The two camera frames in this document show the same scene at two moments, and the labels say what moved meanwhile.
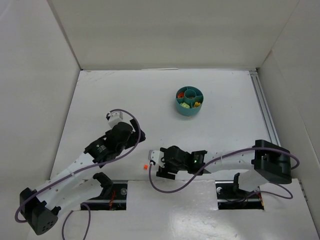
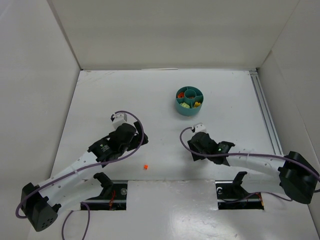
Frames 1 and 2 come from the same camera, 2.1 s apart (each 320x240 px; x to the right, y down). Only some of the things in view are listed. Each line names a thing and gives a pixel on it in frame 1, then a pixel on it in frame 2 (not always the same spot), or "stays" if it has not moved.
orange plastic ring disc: (181, 95) stays
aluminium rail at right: (264, 106) stays
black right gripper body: (164, 162) -> (196, 146)
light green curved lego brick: (184, 105) stays
